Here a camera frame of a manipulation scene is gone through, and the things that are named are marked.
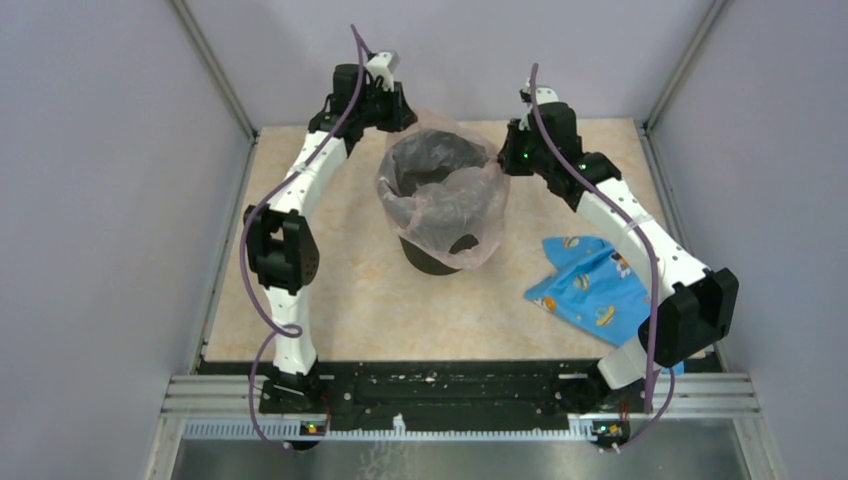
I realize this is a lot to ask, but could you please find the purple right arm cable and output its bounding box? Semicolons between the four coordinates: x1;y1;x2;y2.
527;62;677;452

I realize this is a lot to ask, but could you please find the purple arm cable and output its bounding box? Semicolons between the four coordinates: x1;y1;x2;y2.
238;23;376;455
527;62;677;452

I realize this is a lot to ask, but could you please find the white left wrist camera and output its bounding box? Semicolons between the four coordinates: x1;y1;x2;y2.
366;50;400;92

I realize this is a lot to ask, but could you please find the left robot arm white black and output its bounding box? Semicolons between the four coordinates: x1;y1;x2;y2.
240;52;417;414

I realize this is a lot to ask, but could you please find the translucent pink trash bag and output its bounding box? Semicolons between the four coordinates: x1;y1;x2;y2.
376;110;510;271

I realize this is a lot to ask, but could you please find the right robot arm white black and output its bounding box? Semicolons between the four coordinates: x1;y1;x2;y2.
498;101;739;412

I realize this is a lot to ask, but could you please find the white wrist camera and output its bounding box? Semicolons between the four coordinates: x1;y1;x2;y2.
366;50;400;92
519;81;560;130

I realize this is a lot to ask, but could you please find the black plastic trash bin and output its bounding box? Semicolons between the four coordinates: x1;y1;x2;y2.
398;234;479;276

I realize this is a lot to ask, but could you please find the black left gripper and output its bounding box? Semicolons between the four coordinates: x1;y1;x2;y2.
355;80;417;133

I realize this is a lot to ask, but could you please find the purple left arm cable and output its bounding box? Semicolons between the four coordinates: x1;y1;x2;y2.
238;23;376;455

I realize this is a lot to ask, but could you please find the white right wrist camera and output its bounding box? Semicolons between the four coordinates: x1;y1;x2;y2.
519;81;560;130

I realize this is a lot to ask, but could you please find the blue cartoon printed bag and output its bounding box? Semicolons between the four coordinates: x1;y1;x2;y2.
524;236;650;347

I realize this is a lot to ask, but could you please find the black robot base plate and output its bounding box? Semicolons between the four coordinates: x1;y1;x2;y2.
258;360;644;433

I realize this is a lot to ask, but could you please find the white slotted cable duct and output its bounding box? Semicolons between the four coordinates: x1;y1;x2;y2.
182;415;597;442

